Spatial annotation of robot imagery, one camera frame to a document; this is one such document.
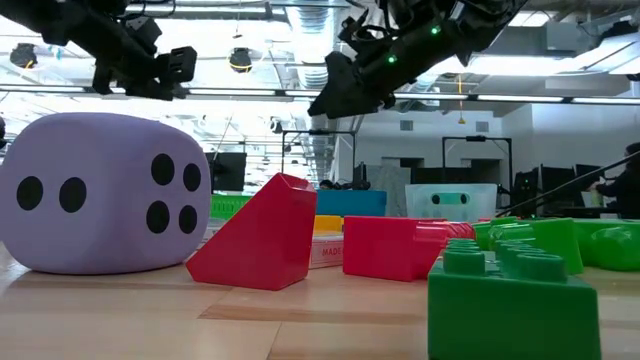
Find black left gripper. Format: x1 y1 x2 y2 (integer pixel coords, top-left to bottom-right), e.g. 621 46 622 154
91 17 199 103

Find blue plastic bin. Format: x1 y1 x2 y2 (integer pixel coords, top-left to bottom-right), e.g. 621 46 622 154
315 189 388 218

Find grey partition panel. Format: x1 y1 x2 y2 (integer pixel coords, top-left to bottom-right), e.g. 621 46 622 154
366 164 412 217

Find yellow rounded toy brick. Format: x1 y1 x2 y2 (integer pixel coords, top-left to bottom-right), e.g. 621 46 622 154
313 214 345 234

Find person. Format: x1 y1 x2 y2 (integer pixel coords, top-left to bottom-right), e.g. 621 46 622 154
588 142 640 220

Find small green toy brick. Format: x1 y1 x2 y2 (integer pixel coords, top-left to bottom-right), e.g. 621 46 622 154
573 218 640 273

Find red print card deck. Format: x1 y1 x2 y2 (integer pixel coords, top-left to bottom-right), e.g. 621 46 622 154
308 232 345 270

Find purple foam die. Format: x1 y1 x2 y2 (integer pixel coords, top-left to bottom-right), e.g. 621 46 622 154
0 112 212 276

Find green studded toy brick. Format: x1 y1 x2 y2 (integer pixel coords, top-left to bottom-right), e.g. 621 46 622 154
427 238 603 360

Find long ceiling light rail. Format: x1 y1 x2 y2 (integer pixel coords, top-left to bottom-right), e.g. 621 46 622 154
0 83 640 105

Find long green toy brick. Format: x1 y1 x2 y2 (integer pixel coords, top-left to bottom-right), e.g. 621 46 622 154
472 216 585 276

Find slanted silver ventilation duct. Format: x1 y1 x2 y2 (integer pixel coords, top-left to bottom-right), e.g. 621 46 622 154
399 67 446 96

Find yellow hanging cord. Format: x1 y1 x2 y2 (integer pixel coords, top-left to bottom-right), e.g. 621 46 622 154
457 73 466 125

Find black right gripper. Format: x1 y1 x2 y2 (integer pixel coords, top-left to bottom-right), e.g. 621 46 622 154
307 22 451 120

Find straight silver ventilation duct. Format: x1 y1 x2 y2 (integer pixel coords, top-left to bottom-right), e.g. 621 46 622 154
284 0 344 187

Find green slatted plastic basket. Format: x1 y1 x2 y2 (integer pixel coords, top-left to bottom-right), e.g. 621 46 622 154
209 193 254 222

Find black frame stand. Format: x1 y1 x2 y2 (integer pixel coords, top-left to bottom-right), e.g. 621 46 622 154
281 129 357 187
441 135 513 185

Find large red toy brick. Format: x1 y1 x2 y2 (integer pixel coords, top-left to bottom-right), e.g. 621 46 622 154
342 215 477 283

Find teal foam die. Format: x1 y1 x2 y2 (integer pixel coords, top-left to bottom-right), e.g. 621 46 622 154
428 191 472 207

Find grey rectangular air duct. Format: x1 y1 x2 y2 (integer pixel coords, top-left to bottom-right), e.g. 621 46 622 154
504 22 601 57

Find clear plastic bin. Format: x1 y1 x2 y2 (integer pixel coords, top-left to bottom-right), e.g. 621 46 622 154
404 183 499 223

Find red sloped toy brick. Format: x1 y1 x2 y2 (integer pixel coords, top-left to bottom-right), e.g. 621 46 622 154
185 173 319 292

